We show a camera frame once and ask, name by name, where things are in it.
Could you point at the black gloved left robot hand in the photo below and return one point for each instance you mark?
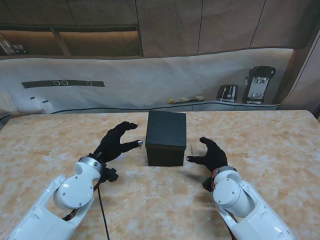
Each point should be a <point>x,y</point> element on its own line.
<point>112,147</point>

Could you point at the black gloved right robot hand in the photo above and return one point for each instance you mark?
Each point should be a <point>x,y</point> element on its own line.
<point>215,156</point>

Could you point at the black gift box lid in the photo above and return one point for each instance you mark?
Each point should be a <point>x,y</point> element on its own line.
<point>166,130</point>

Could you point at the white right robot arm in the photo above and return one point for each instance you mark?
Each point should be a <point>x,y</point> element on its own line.
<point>242,205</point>

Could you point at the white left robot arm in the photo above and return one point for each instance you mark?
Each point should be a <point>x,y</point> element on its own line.
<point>60,202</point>

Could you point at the black open gift box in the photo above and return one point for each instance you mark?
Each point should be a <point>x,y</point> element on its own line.
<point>165,156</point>

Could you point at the grey counter ledge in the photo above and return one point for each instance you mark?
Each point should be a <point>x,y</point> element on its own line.
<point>212,106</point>

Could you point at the yellow fruit pieces on board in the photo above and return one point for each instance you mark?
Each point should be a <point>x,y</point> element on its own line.
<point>186,100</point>

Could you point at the black toaster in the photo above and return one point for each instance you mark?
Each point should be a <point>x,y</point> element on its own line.
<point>227,93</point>

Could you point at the white protective cloth cover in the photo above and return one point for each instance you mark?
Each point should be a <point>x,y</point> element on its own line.
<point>150,80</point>

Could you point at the black silver coffee machine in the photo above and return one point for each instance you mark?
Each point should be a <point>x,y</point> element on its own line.
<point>258,85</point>

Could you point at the dark strip with white rings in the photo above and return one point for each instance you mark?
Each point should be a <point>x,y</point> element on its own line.
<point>37,84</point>

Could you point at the black device on shelf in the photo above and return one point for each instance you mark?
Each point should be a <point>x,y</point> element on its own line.
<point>19,48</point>

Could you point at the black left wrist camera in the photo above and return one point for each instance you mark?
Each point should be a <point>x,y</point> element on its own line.
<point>110,175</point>

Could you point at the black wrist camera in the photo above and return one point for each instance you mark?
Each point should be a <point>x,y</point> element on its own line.
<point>207,184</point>
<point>110,175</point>

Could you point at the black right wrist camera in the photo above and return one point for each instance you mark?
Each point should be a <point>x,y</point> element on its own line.
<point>207,184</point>

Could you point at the wooden wall shelf niche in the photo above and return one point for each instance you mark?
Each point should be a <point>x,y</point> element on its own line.
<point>100,42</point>

